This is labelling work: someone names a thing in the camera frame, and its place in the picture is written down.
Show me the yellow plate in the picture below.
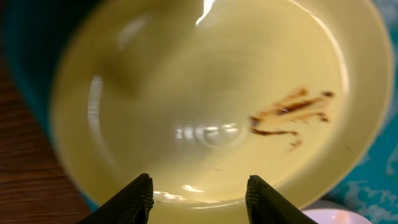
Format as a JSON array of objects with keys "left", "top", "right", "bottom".
[{"left": 50, "top": 0, "right": 394, "bottom": 223}]

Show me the white plate bottom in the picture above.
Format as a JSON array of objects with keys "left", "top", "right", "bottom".
[{"left": 303, "top": 208, "right": 372, "bottom": 224}]

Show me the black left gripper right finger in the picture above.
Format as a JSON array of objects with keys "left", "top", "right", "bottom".
[{"left": 245, "top": 175, "right": 317, "bottom": 224}]

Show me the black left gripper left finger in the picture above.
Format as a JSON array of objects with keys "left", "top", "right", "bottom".
[{"left": 78, "top": 173, "right": 154, "bottom": 224}]

